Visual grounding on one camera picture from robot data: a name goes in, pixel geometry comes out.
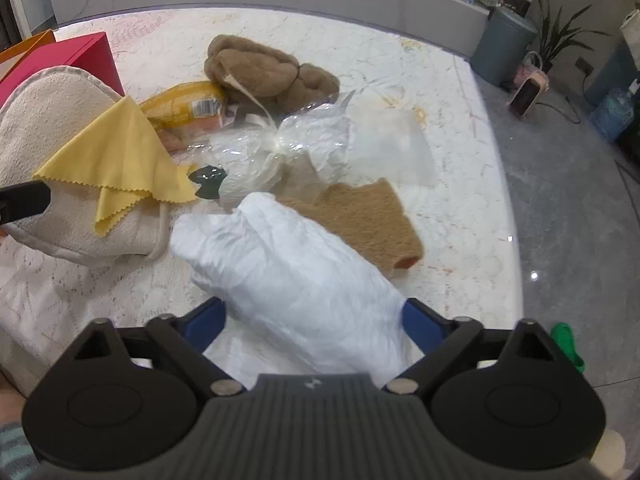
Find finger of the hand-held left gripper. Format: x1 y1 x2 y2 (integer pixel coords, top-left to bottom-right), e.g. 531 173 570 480
0 180 52 226

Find blue-grey bin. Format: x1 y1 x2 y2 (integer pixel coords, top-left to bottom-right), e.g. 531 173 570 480
584 42 638 107

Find small beige heater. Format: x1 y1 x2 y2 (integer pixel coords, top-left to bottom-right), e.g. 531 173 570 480
508 67 551 119

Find yellow cloth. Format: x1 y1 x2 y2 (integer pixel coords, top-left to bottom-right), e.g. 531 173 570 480
32 95 199 239

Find green object on floor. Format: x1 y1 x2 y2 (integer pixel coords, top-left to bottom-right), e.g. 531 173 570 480
549 322 587 374

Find grey trash bin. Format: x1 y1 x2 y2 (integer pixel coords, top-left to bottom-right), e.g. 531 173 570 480
470 6 539 87

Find dark green small object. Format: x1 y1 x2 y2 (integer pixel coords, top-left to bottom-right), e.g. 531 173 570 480
192 164 229 202

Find pink basket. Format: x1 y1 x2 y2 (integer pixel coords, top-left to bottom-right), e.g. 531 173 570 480
515 51 544 81

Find black heater cable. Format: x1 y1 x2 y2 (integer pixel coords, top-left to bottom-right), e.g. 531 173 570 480
539 101 584 125

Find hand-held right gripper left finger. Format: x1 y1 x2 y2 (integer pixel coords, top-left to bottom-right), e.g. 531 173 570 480
75 297 247 397

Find green potted plant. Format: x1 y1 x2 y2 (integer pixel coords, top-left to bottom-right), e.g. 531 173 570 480
529 0 612 75

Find beige quilted oven mitt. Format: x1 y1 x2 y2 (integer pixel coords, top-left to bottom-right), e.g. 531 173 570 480
0 65 172 269

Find orange paper bag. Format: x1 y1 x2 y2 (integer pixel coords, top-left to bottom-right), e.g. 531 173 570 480
0 29 57 65

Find brown plush toy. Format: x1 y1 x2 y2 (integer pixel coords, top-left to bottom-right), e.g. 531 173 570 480
204 34 341 113

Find yellow snack packet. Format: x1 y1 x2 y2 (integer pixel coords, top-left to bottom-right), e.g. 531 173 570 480
139 80 230 153

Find translucent white plastic bag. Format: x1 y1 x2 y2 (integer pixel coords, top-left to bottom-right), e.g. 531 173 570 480
344 87 437 191

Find white lace table cover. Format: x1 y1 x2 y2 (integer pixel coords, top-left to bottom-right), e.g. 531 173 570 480
0 6 524 398

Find brown sponge cloth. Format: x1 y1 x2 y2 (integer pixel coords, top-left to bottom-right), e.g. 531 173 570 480
276 177 426 279

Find clear crinkled plastic bag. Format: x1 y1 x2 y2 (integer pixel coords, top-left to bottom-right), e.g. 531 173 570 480
186 101 357 212

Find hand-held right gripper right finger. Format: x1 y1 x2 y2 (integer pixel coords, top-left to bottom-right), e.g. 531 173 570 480
384 298 567 396

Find red box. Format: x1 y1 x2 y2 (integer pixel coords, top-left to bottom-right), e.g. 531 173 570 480
0 31 126 107

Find blue water bottle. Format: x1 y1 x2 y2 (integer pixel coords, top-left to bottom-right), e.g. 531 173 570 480
589 87 637 144

